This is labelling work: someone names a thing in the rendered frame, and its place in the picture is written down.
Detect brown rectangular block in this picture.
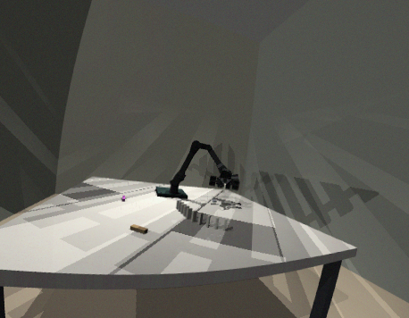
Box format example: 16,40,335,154
130,224,148,234

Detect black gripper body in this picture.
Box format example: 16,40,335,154
209,176,240,190

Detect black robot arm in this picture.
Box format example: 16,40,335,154
169,140,239,195

